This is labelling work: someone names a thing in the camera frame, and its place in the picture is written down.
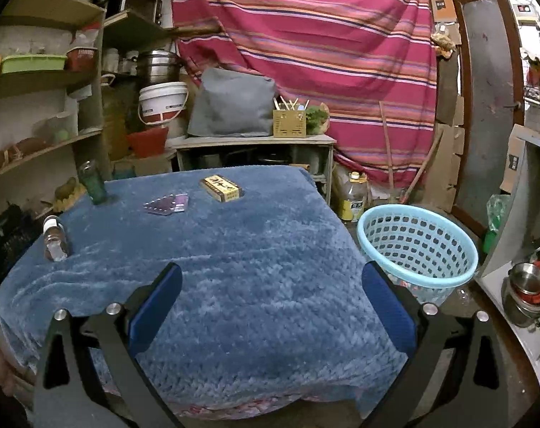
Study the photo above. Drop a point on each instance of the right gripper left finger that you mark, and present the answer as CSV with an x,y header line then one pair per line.
x,y
68,391

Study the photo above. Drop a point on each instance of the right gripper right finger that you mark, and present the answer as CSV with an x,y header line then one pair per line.
x,y
473,392

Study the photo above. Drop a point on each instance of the steel cup on counter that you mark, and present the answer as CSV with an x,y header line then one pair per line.
x,y
525,280

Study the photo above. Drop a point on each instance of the brown sauce jar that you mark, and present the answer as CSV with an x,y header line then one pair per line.
x,y
56,243

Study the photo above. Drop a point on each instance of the light blue plastic basket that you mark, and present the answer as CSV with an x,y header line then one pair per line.
x,y
418,249

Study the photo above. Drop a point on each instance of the blue fleece table cover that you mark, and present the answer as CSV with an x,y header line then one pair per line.
x,y
272,308

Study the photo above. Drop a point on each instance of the green glass bottle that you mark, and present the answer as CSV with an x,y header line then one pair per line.
x,y
93,182

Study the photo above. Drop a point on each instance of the cooking oil bottle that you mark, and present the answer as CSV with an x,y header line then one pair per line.
x,y
355,196

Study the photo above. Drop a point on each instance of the yellow red spice box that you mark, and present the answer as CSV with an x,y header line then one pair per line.
x,y
221,189

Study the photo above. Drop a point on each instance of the red plastic basin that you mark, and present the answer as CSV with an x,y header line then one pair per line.
x,y
148,143

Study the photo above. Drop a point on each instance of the large yellow oil jug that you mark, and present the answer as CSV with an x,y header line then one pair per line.
x,y
117,100

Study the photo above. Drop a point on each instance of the white plastic bucket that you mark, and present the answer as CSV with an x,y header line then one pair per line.
x,y
161,103

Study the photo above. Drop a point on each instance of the low wooden cabinet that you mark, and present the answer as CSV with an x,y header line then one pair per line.
x,y
312,153

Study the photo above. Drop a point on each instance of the wooden framed door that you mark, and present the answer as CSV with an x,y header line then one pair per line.
x,y
492,84

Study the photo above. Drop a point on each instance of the grey cloth bag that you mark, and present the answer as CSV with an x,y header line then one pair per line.
x,y
233,104

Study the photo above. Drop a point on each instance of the steel pots stack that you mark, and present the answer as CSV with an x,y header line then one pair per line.
x,y
158,66

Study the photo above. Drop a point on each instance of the green plastic tray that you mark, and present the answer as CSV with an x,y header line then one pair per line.
x,y
32,63

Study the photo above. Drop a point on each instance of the yellow chopstick holder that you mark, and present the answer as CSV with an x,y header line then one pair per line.
x,y
289,118

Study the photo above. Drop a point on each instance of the red striped hanging cloth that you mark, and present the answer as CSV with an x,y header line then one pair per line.
x,y
348,54

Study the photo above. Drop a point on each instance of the wooden wall shelf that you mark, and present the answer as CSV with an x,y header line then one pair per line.
x,y
51,122

